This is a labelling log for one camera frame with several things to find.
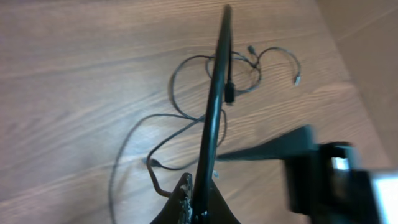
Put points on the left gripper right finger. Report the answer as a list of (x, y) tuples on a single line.
[(217, 210)]

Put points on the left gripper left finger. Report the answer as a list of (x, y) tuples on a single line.
[(178, 208)]

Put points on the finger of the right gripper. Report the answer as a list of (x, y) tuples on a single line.
[(294, 143)]

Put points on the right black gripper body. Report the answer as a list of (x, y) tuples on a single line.
[(326, 185)]

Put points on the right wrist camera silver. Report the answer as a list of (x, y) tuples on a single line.
[(384, 184)]

